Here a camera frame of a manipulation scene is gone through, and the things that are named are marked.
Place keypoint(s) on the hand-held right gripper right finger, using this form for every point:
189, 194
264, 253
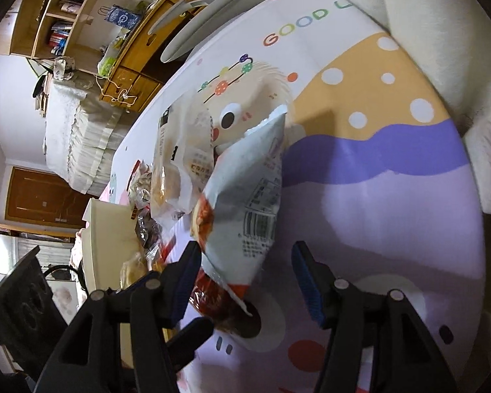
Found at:
307, 290

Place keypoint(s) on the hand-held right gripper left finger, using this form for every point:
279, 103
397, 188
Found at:
186, 282

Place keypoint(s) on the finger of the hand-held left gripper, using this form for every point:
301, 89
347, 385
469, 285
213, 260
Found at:
190, 335

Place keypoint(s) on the clear crumbly pastry bag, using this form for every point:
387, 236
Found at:
135, 272

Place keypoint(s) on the white plastic storage tray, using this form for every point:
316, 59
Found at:
106, 237

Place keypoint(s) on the red and white snack packet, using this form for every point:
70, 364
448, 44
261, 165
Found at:
245, 196

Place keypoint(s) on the dark chocolate cake packet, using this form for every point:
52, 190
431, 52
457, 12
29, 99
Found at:
147, 231

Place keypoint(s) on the cartoon printed tablecloth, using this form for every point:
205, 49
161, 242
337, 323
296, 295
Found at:
372, 213

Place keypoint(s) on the clear brown candy packet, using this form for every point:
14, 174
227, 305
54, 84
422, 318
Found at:
141, 186

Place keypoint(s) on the wooden door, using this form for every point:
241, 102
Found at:
37, 200

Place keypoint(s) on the clear yellow biscuit bag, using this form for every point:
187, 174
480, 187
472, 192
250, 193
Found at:
176, 163

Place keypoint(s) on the white lace cover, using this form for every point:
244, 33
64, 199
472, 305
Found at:
90, 139

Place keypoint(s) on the wooden desk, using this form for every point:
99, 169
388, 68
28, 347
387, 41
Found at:
135, 77

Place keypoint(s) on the green tissue packet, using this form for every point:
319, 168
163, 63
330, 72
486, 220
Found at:
106, 63

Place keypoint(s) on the printed cloth pouch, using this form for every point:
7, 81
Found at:
63, 68

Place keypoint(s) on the grey office chair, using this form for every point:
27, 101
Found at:
196, 28

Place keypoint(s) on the blue gift bag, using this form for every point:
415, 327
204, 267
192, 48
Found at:
120, 17

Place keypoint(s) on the row of colourful books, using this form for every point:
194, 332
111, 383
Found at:
59, 39

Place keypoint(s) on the wooden bookshelf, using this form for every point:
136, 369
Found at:
86, 4

